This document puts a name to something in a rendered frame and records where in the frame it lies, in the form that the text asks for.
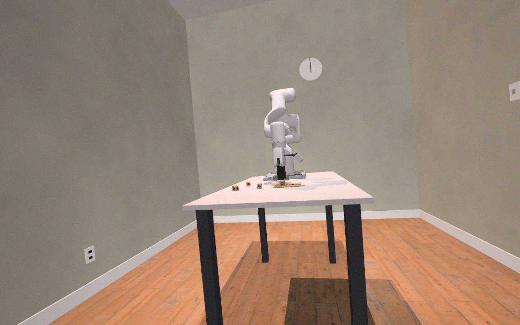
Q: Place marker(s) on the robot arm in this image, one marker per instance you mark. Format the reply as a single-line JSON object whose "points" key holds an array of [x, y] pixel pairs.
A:
{"points": [[279, 131]]}

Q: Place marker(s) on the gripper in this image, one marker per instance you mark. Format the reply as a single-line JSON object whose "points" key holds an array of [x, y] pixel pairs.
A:
{"points": [[280, 162]]}

